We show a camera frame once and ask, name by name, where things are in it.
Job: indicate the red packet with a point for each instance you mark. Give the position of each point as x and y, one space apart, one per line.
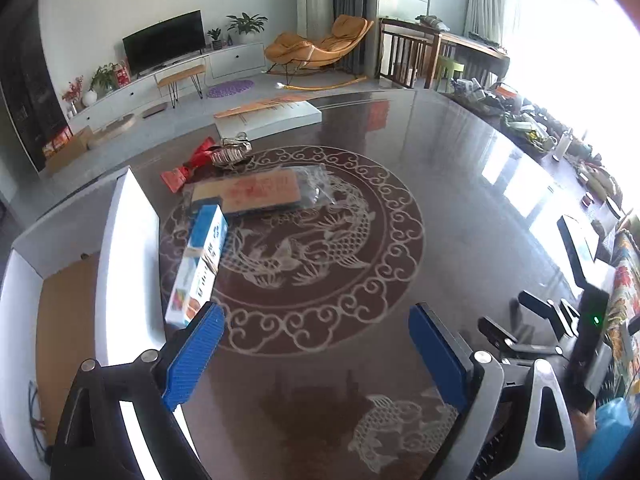
200 155
175 181

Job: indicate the wooden bench with metal legs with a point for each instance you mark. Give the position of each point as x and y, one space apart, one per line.
180 74

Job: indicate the white cardboard box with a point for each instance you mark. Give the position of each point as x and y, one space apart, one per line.
127 240

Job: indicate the round purple mat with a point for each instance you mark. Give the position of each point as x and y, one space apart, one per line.
231 89

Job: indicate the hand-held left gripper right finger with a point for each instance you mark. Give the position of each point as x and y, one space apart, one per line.
437 360

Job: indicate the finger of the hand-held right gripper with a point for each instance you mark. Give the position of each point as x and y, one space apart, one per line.
545 312
497 335

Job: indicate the green bundle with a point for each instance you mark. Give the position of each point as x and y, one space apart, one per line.
431 21

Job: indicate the wooden side table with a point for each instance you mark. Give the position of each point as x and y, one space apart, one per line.
470 47

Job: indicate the black display cabinet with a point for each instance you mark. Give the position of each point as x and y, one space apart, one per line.
27 90

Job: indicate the blue white small box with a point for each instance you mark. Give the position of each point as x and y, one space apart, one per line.
200 260

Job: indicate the white flat carton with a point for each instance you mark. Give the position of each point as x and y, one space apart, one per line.
270 117

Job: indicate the red flowers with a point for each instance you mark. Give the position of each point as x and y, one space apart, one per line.
72 90

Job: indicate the red boxes on floor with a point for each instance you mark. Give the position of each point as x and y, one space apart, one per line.
57 141

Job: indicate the orange rocking chair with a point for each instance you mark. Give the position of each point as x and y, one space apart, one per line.
320 45

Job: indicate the round wooden board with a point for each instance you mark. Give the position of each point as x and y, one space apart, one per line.
112 127

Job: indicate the white curtain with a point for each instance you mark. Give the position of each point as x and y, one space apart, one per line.
492 0

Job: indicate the floral printed cloth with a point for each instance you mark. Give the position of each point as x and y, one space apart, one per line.
625 285

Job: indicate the green plastic stool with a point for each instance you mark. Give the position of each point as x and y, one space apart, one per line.
450 70

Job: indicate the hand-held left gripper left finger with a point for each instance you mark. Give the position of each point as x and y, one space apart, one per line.
192 360

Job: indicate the bushy potted green plant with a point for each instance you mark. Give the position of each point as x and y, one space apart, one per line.
104 77

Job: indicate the small dark flat board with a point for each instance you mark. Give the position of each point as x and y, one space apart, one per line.
154 110

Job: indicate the large potted green plant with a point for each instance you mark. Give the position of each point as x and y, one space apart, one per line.
246 25

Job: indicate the brown cardboard box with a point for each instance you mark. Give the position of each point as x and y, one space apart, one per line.
70 152

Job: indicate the grey curtain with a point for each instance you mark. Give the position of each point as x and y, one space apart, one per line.
352 10

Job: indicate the white round vase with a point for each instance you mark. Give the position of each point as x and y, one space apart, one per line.
89 98

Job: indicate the white television cabinet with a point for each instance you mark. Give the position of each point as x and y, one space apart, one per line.
235 62

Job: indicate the black flat television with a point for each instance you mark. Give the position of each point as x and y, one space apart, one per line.
165 42

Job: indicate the person's right forearm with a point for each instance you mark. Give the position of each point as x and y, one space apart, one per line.
612 425

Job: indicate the wooden slatted chair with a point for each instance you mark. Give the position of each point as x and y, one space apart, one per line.
405 52

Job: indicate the red gift box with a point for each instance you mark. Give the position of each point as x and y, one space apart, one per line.
122 75

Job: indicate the clear bag with brown card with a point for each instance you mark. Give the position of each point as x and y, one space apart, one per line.
260 192

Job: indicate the small potted green plant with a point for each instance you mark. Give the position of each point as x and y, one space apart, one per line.
215 39

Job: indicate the pile of table clutter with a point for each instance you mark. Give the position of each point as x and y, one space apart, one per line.
530 125

